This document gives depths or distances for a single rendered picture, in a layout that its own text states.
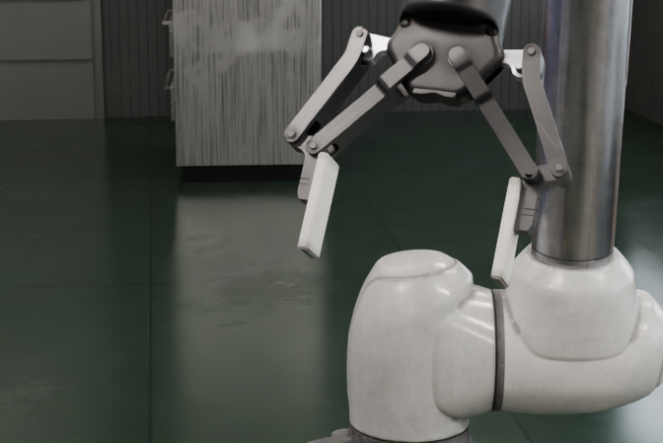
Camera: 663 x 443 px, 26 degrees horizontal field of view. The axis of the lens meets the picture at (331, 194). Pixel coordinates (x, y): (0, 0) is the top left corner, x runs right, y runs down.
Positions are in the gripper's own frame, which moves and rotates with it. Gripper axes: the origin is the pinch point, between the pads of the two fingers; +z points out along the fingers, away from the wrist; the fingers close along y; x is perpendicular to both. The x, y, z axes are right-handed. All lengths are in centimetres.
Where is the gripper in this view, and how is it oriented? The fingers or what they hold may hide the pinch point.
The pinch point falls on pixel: (405, 252)
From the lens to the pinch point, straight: 97.9
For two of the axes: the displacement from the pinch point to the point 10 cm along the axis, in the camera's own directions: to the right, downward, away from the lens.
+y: -9.4, -1.3, 3.2
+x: -2.7, -2.9, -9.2
